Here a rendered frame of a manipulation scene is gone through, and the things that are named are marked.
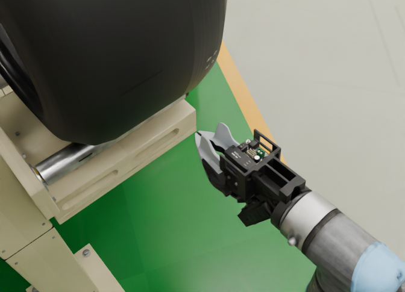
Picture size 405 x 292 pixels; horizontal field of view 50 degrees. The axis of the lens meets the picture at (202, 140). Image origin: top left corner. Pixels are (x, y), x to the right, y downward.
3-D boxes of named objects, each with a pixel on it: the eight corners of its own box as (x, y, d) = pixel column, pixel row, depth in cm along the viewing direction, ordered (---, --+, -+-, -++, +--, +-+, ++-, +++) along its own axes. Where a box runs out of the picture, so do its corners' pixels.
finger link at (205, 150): (194, 114, 68) (234, 146, 63) (197, 138, 72) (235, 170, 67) (179, 124, 67) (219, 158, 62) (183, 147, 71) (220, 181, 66)
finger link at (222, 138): (209, 103, 69) (249, 135, 64) (211, 128, 73) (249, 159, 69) (194, 114, 68) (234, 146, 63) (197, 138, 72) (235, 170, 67)
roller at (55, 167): (45, 194, 79) (35, 177, 76) (36, 181, 82) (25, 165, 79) (191, 99, 92) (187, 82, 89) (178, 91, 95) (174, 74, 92)
